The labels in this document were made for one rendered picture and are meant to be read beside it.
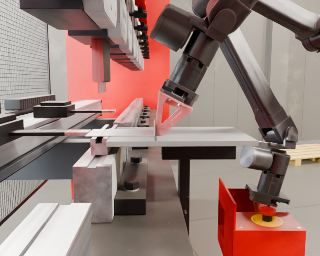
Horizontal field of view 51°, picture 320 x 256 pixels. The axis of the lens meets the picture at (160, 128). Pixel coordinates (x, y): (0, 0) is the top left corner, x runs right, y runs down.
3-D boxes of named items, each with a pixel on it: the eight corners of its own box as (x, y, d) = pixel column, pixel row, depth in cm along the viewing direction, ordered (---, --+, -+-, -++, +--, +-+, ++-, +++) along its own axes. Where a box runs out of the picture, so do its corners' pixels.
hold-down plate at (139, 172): (146, 215, 57) (146, 198, 57) (114, 215, 57) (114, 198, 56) (148, 169, 87) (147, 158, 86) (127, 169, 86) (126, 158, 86)
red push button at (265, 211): (278, 226, 76) (279, 211, 76) (260, 226, 76) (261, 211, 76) (273, 219, 80) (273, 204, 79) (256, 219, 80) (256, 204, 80)
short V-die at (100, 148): (107, 155, 60) (106, 138, 60) (90, 155, 60) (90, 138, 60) (118, 136, 80) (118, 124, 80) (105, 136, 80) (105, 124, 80)
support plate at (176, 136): (258, 146, 58) (258, 140, 58) (106, 147, 57) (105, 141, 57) (233, 131, 76) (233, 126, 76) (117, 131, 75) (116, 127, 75)
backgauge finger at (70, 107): (113, 117, 109) (113, 102, 108) (33, 118, 108) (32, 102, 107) (117, 114, 121) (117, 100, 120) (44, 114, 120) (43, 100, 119)
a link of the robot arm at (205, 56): (227, 38, 61) (217, 40, 67) (195, 20, 60) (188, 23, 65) (209, 72, 62) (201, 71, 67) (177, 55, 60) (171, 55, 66)
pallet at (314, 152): (318, 149, 545) (318, 143, 543) (359, 160, 470) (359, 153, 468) (253, 154, 512) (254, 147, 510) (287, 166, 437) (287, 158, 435)
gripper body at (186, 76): (162, 87, 60) (182, 50, 59) (161, 86, 70) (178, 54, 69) (194, 104, 60) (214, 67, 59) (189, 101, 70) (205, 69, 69)
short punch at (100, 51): (104, 93, 60) (102, 39, 59) (92, 93, 60) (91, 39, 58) (110, 92, 70) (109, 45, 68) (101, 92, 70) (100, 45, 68)
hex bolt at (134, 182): (138, 191, 60) (138, 183, 60) (123, 191, 60) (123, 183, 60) (139, 186, 63) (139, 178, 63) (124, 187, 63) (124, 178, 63)
